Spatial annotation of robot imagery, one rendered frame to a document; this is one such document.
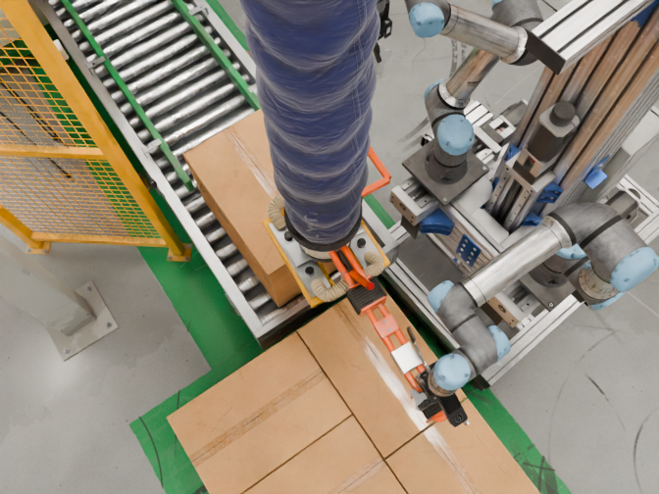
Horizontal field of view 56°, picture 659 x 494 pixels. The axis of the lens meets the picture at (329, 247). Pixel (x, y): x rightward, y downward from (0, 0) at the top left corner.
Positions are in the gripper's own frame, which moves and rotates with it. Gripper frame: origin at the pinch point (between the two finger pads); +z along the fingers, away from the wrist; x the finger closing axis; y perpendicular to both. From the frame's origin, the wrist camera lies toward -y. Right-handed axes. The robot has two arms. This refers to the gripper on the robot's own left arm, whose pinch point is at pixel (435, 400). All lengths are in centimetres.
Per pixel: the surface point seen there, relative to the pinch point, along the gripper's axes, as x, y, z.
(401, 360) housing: 2.4, 13.9, -1.4
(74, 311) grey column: 102, 123, 103
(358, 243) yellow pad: -8, 53, 8
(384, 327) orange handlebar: 1.5, 24.1, -1.3
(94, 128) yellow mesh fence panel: 49, 133, 4
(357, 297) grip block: 3.7, 35.7, -1.6
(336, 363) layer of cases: 11, 34, 69
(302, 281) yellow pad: 14, 52, 11
